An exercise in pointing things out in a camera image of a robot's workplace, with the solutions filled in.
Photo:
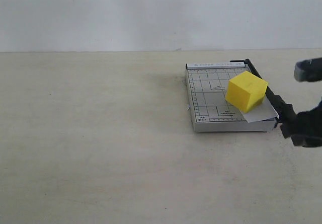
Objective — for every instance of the yellow foam cube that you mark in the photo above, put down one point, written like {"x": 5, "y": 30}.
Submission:
{"x": 246, "y": 91}

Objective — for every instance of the white paper sheet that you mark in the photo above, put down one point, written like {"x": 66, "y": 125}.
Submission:
{"x": 262, "y": 112}

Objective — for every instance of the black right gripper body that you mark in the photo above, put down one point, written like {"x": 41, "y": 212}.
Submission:
{"x": 311, "y": 121}

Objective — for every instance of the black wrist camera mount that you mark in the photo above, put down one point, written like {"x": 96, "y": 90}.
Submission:
{"x": 308, "y": 70}

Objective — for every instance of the black cutter blade arm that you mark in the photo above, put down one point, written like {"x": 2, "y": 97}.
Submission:
{"x": 285, "y": 111}

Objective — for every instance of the grey paper cutter base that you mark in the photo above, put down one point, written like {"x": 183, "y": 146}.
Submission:
{"x": 210, "y": 112}

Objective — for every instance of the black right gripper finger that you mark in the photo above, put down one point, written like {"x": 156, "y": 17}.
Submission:
{"x": 290, "y": 128}
{"x": 298, "y": 140}

